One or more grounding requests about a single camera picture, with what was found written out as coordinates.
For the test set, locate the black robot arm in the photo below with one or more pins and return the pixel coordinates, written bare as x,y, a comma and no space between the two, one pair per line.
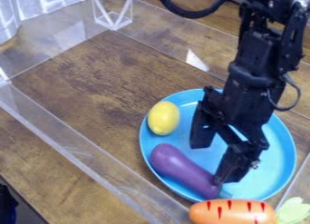
271,36

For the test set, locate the green carrot leaves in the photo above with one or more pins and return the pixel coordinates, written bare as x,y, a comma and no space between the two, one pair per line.
292,211

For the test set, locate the orange toy carrot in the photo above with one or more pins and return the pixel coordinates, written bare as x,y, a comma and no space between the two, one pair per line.
232,212

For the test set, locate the yellow toy lemon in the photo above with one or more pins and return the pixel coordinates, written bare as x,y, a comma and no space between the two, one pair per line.
163,118

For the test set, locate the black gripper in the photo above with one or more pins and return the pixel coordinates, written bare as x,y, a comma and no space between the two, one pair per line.
235,114

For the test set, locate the clear acrylic enclosure wall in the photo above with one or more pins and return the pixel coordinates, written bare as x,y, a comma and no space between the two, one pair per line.
81,72

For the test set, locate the purple toy eggplant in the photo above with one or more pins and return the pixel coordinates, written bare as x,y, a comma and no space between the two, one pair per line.
169,162

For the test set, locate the white patterned curtain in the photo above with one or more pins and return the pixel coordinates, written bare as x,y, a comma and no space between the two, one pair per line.
17,10

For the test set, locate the blue round plate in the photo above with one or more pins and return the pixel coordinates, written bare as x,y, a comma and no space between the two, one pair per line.
264,181

